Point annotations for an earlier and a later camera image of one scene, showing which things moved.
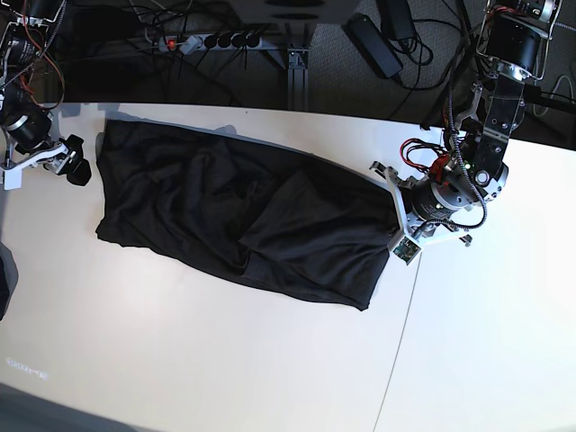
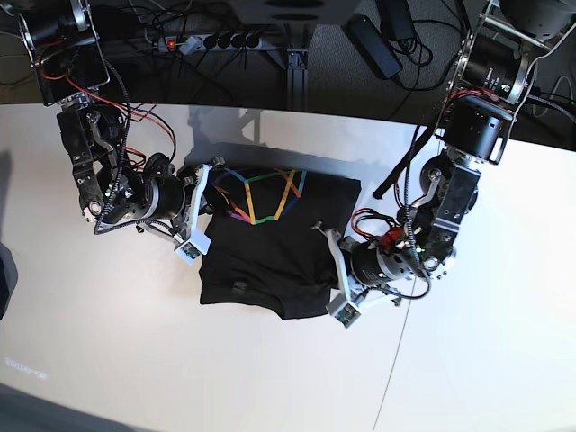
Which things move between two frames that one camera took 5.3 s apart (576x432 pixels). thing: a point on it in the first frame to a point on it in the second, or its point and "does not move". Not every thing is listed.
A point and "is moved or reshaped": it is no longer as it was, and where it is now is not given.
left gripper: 55,157 to 175,194
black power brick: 369,38 does not move
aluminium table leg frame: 295,59 does not move
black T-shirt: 263,215 is moved or reshaped
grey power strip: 199,42 does not move
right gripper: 427,209 to 370,264
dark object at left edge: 8,277 does not move
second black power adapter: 395,18 does not move
